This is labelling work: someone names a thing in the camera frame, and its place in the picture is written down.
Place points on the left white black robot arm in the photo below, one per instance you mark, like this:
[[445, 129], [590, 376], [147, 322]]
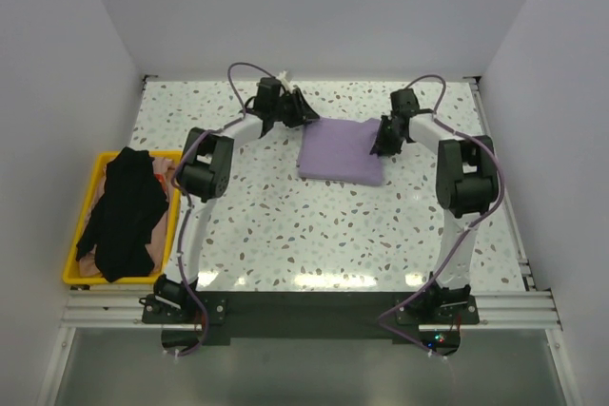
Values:
[[204, 172]]

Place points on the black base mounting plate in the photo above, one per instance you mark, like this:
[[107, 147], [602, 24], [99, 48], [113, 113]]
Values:
[[218, 318]]

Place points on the purple t shirt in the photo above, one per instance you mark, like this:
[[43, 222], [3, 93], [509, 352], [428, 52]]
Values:
[[339, 150]]

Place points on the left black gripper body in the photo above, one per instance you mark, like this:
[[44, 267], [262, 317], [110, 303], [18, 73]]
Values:
[[284, 108]]

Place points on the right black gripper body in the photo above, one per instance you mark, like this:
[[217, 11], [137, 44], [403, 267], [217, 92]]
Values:
[[387, 141]]

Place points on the black t shirt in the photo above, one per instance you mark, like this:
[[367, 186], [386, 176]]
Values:
[[126, 224]]

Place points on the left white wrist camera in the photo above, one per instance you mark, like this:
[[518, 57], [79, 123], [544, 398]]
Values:
[[285, 79]]

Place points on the yellow plastic tray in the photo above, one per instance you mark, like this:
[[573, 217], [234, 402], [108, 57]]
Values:
[[81, 254]]

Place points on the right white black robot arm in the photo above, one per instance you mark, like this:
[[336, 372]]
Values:
[[467, 189]]

